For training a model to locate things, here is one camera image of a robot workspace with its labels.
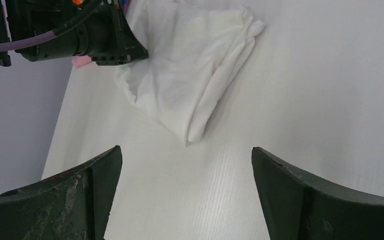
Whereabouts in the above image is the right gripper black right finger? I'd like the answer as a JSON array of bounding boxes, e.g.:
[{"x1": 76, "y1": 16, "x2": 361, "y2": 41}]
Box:
[{"x1": 251, "y1": 147, "x2": 384, "y2": 240}]

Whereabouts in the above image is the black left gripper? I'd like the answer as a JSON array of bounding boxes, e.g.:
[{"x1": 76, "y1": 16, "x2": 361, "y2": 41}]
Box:
[{"x1": 0, "y1": 0, "x2": 149, "y2": 67}]

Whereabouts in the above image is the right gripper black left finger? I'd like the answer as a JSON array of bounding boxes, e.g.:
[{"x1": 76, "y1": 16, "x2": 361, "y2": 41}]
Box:
[{"x1": 0, "y1": 146, "x2": 123, "y2": 240}]

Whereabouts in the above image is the white printed t shirt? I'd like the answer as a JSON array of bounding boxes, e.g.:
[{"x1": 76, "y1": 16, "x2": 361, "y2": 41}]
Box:
[{"x1": 114, "y1": 0, "x2": 265, "y2": 145}]

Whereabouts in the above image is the folded pink t shirt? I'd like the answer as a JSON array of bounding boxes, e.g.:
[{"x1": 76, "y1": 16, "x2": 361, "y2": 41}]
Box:
[{"x1": 71, "y1": 55, "x2": 92, "y2": 69}]

